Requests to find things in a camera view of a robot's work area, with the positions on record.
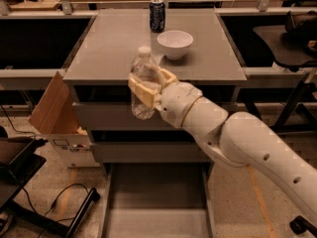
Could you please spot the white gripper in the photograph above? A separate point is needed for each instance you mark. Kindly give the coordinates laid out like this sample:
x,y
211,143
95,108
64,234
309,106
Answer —
x,y
177,103

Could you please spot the clear plastic water bottle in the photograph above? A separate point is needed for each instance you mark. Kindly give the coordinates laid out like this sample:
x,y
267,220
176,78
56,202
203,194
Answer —
x,y
143,66

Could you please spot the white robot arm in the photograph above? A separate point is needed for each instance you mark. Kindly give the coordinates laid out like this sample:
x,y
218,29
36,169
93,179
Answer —
x,y
268,154

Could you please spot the grey drawer cabinet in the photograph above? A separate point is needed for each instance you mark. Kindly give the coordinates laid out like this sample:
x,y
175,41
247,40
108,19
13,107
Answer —
x,y
99,71

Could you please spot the grey top drawer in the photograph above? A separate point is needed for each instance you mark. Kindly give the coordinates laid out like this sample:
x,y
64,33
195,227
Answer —
x,y
119,117

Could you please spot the grey middle drawer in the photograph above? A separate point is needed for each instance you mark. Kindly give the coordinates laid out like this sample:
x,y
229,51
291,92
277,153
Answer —
x,y
148,152

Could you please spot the grey open bottom drawer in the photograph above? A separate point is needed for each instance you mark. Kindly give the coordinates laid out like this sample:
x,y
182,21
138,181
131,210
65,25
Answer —
x,y
158,200

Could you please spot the white ceramic bowl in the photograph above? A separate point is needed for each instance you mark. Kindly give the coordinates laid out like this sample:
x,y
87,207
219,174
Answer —
x,y
174,44

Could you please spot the blue soda can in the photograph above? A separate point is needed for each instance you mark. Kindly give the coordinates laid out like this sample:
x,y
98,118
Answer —
x,y
157,15

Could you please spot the open cardboard box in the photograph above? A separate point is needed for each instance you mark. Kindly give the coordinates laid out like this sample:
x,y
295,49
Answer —
x,y
55,118

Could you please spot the black chair right background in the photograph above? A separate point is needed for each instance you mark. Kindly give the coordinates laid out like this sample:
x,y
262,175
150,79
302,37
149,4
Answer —
x,y
292,44

